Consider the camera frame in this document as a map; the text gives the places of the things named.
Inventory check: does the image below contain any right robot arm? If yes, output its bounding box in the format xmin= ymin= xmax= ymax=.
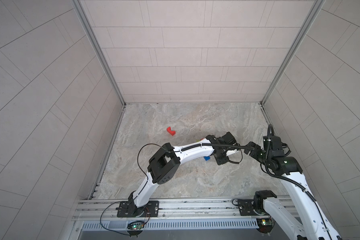
xmin=242 ymin=135 xmax=342 ymax=240

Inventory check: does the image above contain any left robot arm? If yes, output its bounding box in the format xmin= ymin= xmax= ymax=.
xmin=117 ymin=132 xmax=240 ymax=218

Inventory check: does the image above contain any red arch wood block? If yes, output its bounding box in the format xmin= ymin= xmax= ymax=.
xmin=167 ymin=127 xmax=176 ymax=136

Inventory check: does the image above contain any right circuit board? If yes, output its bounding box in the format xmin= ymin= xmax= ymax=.
xmin=257 ymin=218 xmax=274 ymax=229

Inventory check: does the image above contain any circuit board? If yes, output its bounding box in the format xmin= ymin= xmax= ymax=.
xmin=257 ymin=218 xmax=274 ymax=229
xmin=127 ymin=221 xmax=145 ymax=231

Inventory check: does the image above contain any left circuit board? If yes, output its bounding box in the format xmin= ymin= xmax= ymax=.
xmin=127 ymin=221 xmax=145 ymax=231

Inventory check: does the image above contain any aluminium mounting rail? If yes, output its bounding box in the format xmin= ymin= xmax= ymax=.
xmin=72 ymin=196 xmax=303 ymax=221

